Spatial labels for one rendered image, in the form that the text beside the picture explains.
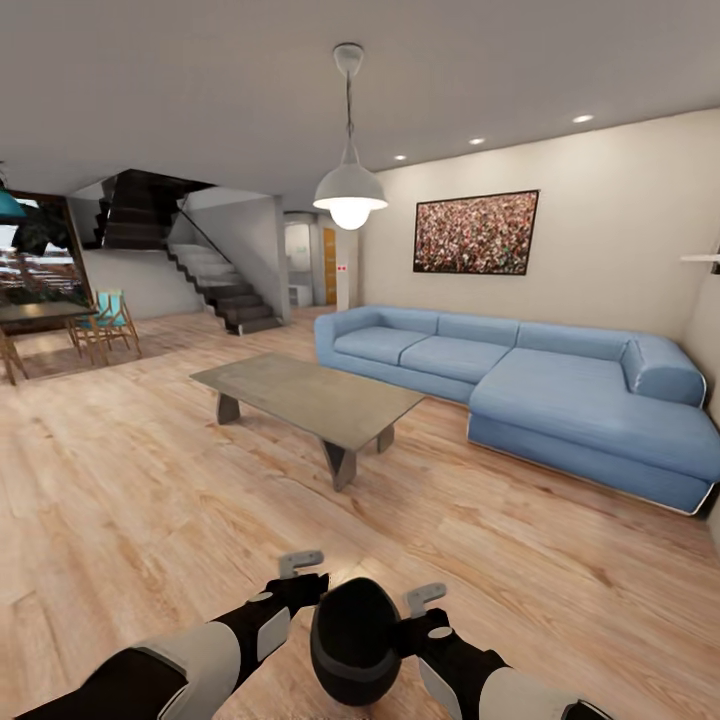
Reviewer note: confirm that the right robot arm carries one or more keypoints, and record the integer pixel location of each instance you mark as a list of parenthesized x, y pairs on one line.
[(470, 684)]

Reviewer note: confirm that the coffee table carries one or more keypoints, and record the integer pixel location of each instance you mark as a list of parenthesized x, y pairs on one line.
[(344, 410)]

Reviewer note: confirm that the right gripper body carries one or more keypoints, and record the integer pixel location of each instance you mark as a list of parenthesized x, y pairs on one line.
[(404, 632)]

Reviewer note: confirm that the breakfast table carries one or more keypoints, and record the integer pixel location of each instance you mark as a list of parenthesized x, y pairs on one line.
[(66, 311)]

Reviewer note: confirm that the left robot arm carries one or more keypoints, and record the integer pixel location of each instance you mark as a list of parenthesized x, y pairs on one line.
[(189, 675)]

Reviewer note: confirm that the fixed window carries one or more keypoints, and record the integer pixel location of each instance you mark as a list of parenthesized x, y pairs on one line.
[(40, 259)]

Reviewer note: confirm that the cauldron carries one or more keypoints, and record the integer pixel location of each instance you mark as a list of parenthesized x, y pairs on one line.
[(347, 644)]

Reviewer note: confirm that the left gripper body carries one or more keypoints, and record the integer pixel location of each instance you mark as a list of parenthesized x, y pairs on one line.
[(305, 588)]

